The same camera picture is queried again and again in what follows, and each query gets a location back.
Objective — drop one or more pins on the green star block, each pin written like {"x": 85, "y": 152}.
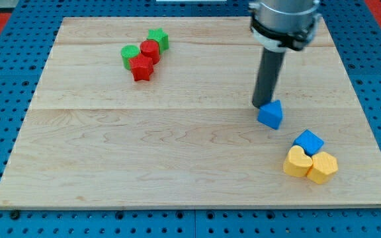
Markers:
{"x": 161, "y": 37}

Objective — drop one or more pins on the light wooden board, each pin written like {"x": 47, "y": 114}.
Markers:
{"x": 93, "y": 138}

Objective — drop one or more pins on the yellow hexagon block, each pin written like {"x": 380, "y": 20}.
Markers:
{"x": 324, "y": 168}

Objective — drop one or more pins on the red star block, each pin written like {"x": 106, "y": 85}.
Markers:
{"x": 141, "y": 67}

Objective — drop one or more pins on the yellow heart block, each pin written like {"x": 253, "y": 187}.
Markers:
{"x": 297, "y": 163}

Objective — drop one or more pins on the blue triangle block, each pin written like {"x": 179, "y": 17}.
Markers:
{"x": 271, "y": 114}

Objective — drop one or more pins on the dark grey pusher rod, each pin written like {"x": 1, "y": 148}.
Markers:
{"x": 269, "y": 70}

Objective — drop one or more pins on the blue cube block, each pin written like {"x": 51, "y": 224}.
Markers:
{"x": 309, "y": 142}

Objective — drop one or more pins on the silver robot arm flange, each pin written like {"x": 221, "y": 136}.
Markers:
{"x": 284, "y": 24}

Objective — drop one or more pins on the green circle block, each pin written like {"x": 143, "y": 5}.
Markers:
{"x": 128, "y": 52}

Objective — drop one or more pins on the red circle block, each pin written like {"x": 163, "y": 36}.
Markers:
{"x": 150, "y": 48}

